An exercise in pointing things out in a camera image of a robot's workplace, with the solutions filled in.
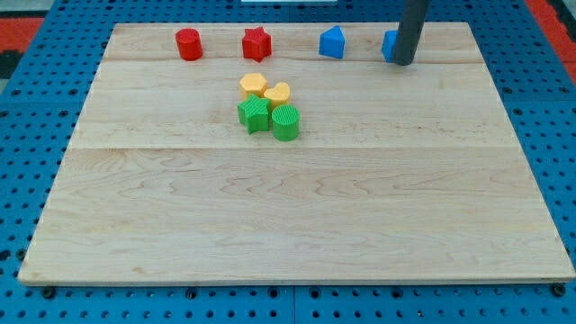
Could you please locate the yellow hexagon block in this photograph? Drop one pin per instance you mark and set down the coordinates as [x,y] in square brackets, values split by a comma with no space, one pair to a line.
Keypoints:
[252,84]

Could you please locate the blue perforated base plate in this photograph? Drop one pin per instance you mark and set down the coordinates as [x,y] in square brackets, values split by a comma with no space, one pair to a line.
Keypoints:
[41,103]

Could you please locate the green star block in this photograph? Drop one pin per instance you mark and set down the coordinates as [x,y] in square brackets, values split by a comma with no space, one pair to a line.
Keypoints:
[253,113]

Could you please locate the yellow heart block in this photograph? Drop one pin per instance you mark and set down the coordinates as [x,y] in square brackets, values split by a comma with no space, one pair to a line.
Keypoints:
[278,95]

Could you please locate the blue block behind rod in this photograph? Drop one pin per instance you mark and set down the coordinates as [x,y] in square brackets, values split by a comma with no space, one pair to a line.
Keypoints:
[388,43]

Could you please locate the green cylinder block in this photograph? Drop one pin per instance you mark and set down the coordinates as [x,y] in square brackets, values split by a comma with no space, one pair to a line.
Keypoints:
[286,122]

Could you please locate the red cylinder block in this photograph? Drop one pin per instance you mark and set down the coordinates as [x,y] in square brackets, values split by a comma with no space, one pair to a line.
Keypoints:
[189,43]

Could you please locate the blue pentagon house block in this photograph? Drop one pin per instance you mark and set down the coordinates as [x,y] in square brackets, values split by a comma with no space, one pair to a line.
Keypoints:
[332,43]

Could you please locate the red star block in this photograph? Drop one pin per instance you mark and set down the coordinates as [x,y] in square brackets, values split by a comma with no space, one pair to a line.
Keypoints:
[256,44]

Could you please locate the light wooden board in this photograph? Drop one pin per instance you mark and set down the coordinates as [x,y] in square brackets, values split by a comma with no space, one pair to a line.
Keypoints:
[400,175]

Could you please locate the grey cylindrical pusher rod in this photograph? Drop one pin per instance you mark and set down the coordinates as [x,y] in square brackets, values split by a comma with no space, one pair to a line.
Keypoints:
[409,31]

